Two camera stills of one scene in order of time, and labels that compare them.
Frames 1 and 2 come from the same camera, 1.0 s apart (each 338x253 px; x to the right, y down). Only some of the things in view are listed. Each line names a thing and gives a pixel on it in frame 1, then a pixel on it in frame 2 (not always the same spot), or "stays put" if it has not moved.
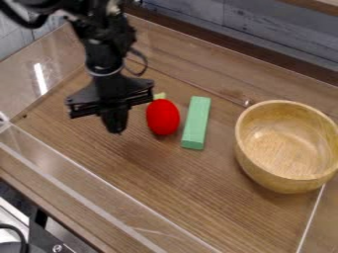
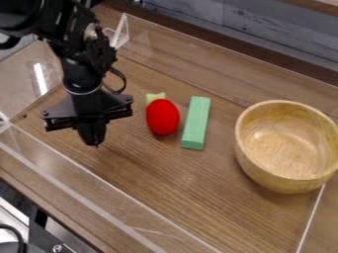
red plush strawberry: x=164 y=115 stays put
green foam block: x=194 y=134 stays put
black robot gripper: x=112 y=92 -> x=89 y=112
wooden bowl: x=287 y=145 stays put
